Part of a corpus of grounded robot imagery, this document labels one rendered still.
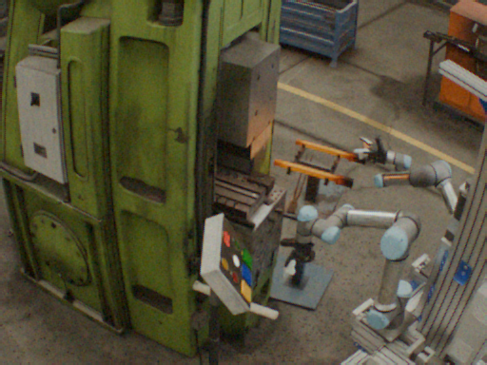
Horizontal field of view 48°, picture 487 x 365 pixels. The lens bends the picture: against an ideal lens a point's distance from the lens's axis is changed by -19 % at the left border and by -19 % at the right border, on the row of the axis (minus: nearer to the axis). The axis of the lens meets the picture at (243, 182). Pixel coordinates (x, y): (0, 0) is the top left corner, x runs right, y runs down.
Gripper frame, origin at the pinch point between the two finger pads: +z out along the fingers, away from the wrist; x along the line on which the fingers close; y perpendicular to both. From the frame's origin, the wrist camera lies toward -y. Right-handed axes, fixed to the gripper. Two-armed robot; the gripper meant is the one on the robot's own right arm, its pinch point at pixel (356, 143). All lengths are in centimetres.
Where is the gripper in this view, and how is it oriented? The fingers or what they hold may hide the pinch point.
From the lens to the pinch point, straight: 355.0
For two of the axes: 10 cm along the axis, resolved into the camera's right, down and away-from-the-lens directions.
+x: 3.7, -5.4, 7.6
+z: -9.3, -2.6, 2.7
